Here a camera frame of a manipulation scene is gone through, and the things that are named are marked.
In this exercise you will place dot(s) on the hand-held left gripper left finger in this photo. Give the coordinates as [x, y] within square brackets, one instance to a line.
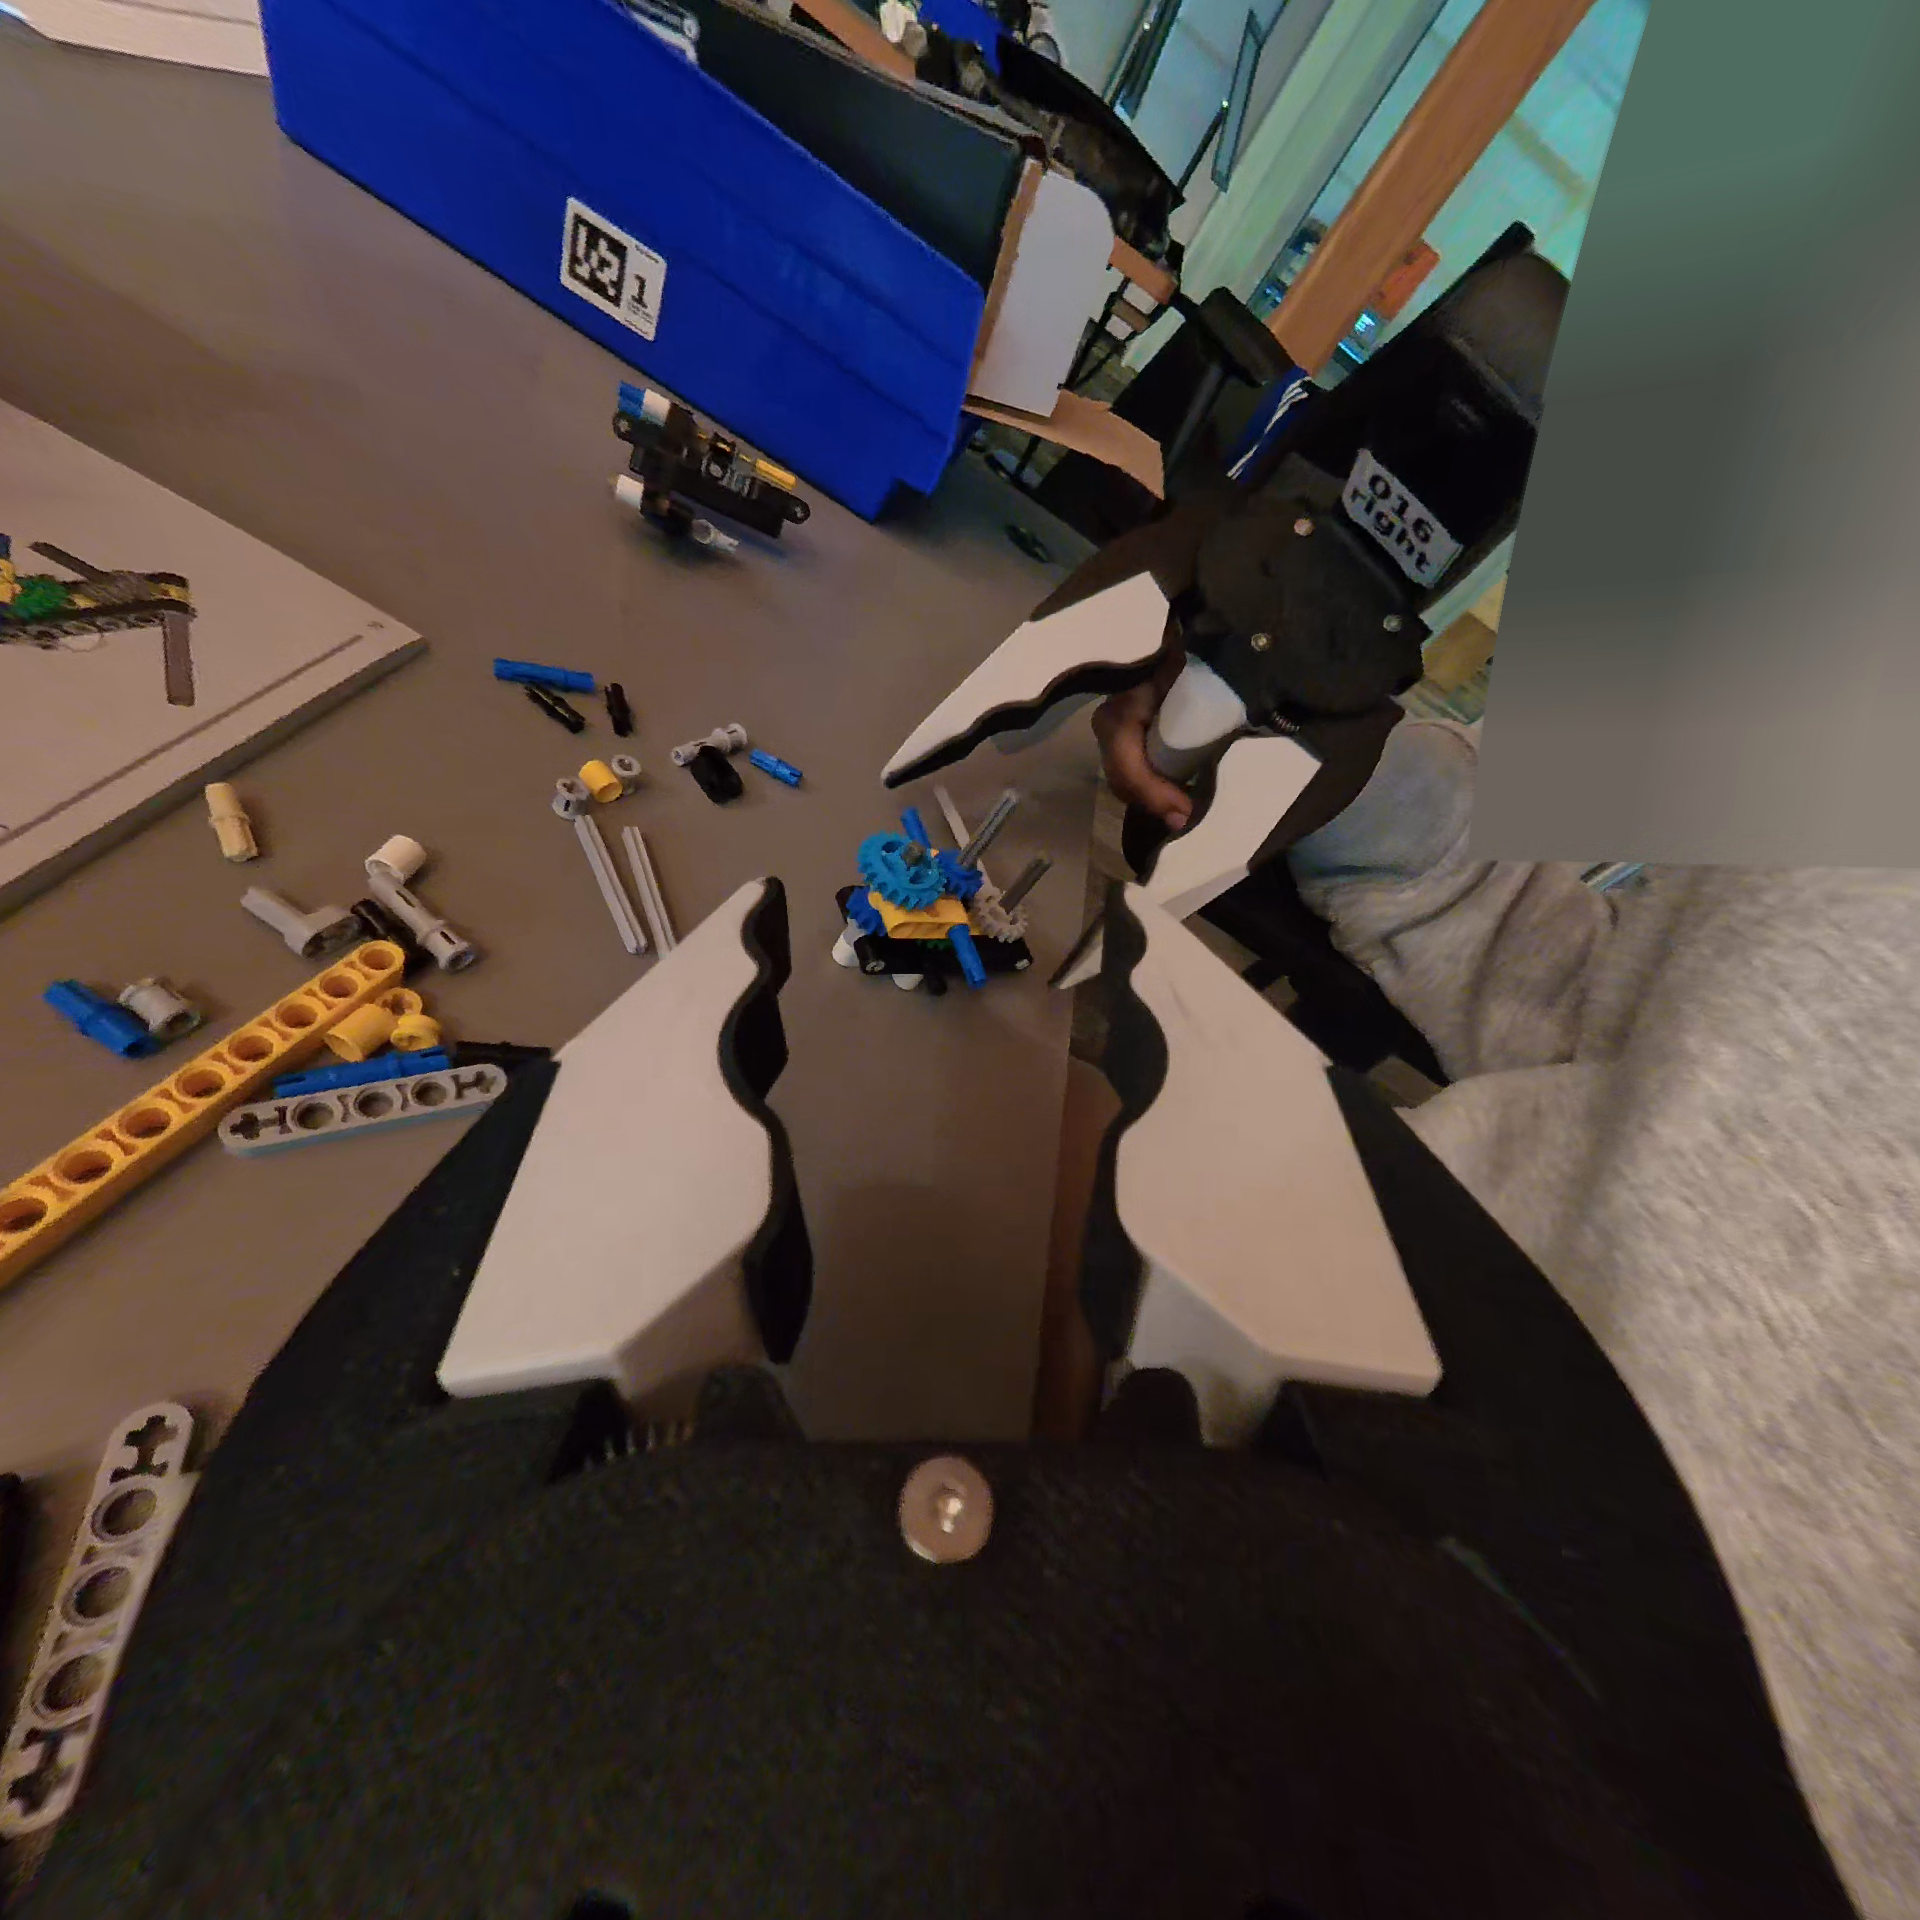
[629, 1171]

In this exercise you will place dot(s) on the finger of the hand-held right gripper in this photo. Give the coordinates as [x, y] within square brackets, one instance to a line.
[1238, 811]
[1037, 675]

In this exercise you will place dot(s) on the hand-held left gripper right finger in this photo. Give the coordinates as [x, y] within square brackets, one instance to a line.
[1277, 1185]

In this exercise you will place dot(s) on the lego gear assembly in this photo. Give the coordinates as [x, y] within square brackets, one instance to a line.
[931, 915]

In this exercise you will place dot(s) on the person's right forearm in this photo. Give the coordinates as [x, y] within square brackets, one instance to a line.
[1441, 945]

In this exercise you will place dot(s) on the light grey thin lego beam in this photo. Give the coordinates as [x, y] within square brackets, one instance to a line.
[359, 1110]

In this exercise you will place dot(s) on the grey lego axle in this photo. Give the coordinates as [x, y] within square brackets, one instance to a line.
[609, 886]
[649, 887]

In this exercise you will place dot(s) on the blue lego beam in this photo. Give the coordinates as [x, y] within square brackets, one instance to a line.
[359, 1072]

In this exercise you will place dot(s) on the black lego connector blue pin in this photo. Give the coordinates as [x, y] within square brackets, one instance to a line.
[715, 764]

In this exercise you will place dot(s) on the white lego axle connector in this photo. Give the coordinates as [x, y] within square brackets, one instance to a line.
[413, 892]

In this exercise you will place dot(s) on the yellow and grey lego bush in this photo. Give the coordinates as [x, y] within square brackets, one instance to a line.
[599, 781]

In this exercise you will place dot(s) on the small black lego assembly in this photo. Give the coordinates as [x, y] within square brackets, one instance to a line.
[699, 464]

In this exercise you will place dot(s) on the grey angled lego connector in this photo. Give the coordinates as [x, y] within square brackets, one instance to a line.
[294, 921]

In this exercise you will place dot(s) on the long yellow lego beam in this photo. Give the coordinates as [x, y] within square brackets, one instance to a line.
[181, 1095]

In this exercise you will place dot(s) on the long blue lego pin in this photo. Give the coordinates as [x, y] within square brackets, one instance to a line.
[543, 675]

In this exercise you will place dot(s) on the tan lego pin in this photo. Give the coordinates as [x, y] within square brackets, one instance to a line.
[230, 822]

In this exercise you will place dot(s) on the grey cross-end lego beam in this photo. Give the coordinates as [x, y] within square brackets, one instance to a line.
[107, 1590]

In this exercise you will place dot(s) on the lego instruction booklet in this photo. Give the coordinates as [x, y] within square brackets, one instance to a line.
[149, 675]

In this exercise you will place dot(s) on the person's right hand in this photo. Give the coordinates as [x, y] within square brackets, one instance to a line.
[1133, 751]

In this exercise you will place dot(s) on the black office chair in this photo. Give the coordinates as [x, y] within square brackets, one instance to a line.
[1477, 360]

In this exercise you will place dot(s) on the cardboard box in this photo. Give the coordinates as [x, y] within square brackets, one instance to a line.
[1051, 293]

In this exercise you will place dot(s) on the wooden beam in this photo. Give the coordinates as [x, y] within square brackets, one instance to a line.
[1424, 166]

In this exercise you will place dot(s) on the blue storage bin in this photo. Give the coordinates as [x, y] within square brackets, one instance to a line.
[599, 149]

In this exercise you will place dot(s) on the white paper booklet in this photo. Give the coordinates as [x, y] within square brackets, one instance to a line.
[135, 24]

